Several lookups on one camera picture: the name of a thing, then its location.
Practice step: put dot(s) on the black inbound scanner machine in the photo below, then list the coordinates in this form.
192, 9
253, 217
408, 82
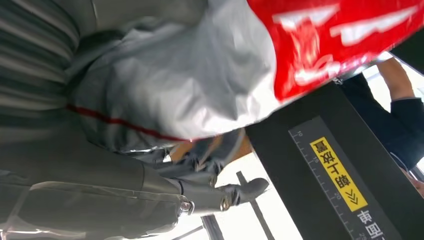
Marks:
298, 165

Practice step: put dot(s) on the person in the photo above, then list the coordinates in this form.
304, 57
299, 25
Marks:
404, 126

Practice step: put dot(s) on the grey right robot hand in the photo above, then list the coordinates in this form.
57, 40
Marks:
82, 192

